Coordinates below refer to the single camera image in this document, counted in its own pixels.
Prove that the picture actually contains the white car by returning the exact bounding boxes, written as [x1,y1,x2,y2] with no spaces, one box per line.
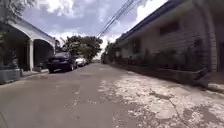
[75,56,88,68]

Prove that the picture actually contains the group of green trees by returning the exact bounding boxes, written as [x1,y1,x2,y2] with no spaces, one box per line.
[60,34,104,63]

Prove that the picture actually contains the grey cracked concrete road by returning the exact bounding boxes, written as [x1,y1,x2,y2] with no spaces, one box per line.
[0,62,224,128]

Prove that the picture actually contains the row of potted plants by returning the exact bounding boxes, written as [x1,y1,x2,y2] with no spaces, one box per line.
[105,46,209,72]

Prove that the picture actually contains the dark blue car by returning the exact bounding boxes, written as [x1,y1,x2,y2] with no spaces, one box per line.
[46,51,79,74]

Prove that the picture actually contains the long building with blue roof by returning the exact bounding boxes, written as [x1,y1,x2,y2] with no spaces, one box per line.
[113,0,224,75]

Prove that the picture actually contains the building with arched carport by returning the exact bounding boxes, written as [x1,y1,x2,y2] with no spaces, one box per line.
[0,19,57,78]

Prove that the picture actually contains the overhead wires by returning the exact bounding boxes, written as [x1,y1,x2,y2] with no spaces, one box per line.
[96,0,141,38]

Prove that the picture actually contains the low concrete planter wall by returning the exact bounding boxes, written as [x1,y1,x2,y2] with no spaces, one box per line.
[109,62,209,86]

